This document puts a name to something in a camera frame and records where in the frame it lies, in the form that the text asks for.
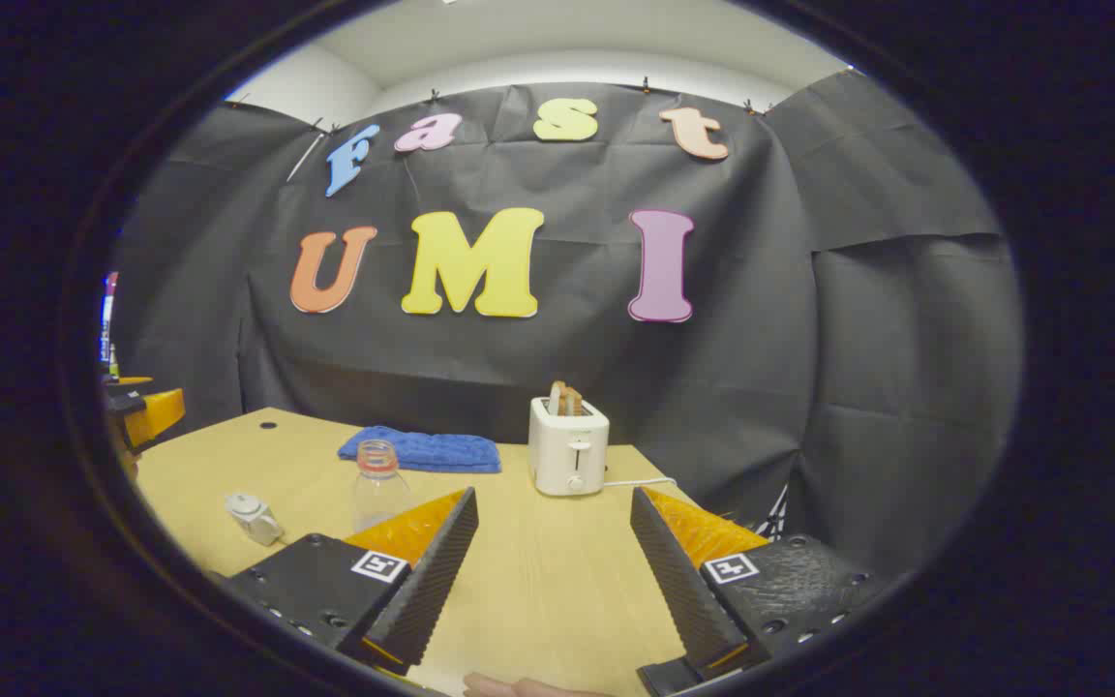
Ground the white toaster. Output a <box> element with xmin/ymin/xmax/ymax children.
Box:
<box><xmin>528</xmin><ymin>395</ymin><xmax>611</xmax><ymax>498</ymax></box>

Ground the black backdrop cloth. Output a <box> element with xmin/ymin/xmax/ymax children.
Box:
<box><xmin>112</xmin><ymin>82</ymin><xmax>1023</xmax><ymax>582</ymax></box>

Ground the clear plastic water bottle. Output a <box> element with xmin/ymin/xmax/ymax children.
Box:
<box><xmin>352</xmin><ymin>439</ymin><xmax>413</xmax><ymax>533</ymax></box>

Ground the blue towel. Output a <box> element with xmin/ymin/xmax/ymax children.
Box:
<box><xmin>338</xmin><ymin>425</ymin><xmax>502</xmax><ymax>474</ymax></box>

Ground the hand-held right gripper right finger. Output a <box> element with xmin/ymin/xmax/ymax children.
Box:
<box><xmin>630</xmin><ymin>486</ymin><xmax>892</xmax><ymax>681</ymax></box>

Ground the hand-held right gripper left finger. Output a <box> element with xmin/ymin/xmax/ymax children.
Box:
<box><xmin>224</xmin><ymin>487</ymin><xmax>479</xmax><ymax>677</ymax></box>

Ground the white floral teacup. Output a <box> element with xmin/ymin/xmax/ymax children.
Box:
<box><xmin>225</xmin><ymin>493</ymin><xmax>285</xmax><ymax>547</ymax></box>

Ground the computer monitor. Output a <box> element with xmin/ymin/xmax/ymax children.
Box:
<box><xmin>100</xmin><ymin>273</ymin><xmax>119</xmax><ymax>364</ymax></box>

